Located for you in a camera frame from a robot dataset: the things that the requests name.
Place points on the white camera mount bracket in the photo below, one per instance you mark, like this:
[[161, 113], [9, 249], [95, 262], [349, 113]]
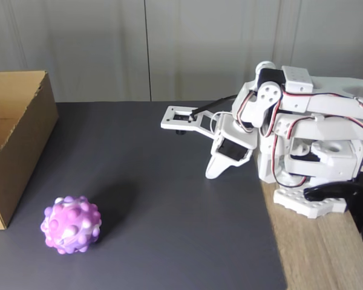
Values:
[[169, 122]]

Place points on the black table clamp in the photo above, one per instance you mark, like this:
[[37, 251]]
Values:
[[357, 205]]

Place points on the pink purple bumpy ball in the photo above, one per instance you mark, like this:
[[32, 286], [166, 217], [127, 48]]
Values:
[[69, 223]]

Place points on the dark grey table mat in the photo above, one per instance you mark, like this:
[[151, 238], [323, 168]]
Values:
[[139, 211]]

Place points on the brown cardboard box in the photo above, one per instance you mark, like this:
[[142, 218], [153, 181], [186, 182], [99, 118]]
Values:
[[27, 151]]

